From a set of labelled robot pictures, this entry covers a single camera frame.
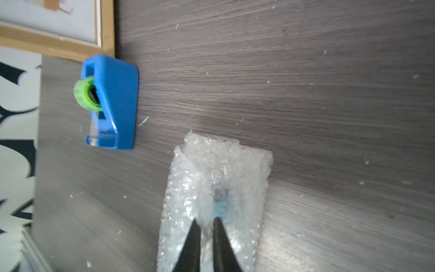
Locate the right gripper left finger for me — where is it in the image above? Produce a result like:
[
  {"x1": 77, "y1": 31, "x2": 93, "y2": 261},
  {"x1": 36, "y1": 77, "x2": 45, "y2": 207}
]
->
[{"x1": 173, "y1": 219, "x2": 201, "y2": 272}]

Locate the blue liquid bottle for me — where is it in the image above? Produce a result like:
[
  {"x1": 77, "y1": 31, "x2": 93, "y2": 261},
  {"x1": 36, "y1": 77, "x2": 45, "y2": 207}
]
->
[{"x1": 213, "y1": 200, "x2": 231, "y2": 221}]

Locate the blue tape dispenser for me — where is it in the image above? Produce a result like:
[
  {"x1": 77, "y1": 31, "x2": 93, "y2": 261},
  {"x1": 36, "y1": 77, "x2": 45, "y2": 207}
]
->
[{"x1": 74, "y1": 54, "x2": 139, "y2": 150}]

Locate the wooden picture frame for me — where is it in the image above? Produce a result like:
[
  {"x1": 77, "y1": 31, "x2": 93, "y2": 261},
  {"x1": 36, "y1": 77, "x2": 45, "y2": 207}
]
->
[{"x1": 1, "y1": 0, "x2": 115, "y2": 62}]

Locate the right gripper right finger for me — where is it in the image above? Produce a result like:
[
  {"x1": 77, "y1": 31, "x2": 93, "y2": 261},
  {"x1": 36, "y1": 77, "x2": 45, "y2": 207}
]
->
[{"x1": 213, "y1": 217, "x2": 242, "y2": 272}]

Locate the clear bubble wrap sheet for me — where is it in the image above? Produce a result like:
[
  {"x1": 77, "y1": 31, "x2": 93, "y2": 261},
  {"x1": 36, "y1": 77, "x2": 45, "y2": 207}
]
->
[{"x1": 157, "y1": 133, "x2": 273, "y2": 272}]

